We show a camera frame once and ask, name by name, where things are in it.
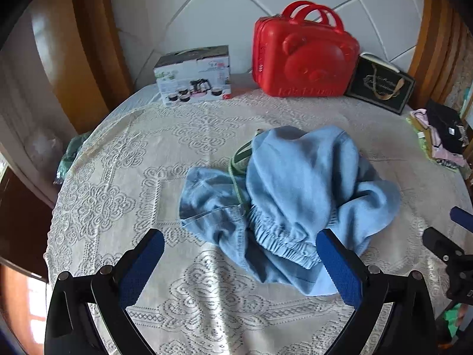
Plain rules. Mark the tea set cardboard box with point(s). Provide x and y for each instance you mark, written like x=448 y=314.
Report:
x=192 y=81

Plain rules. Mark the red bear-shaped carry case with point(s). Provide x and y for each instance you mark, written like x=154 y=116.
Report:
x=306 y=59

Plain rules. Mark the black folded garment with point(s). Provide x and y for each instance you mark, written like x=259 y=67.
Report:
x=445 y=125

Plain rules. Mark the white sheer curtain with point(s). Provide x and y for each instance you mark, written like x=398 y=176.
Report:
x=33 y=125

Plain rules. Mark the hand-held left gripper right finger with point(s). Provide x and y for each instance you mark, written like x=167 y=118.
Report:
x=340 y=270

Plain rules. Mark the dark wooden cabinet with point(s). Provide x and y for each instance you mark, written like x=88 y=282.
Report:
x=22 y=225

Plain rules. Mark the black gift bag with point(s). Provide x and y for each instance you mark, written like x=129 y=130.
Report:
x=377 y=81

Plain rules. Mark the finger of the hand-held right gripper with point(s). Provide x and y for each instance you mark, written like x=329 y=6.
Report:
x=438 y=242
x=462 y=216

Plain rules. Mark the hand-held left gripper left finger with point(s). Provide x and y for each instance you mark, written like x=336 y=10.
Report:
x=143 y=268

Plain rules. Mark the light blue pants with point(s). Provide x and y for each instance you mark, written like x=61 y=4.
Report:
x=295 y=177

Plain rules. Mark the cream lace tablecloth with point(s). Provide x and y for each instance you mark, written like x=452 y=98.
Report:
x=147 y=155

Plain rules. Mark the teal plastic bag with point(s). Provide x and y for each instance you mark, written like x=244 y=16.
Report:
x=70 y=155

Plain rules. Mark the wooden frame post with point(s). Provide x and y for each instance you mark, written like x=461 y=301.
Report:
x=99 y=26
x=439 y=37

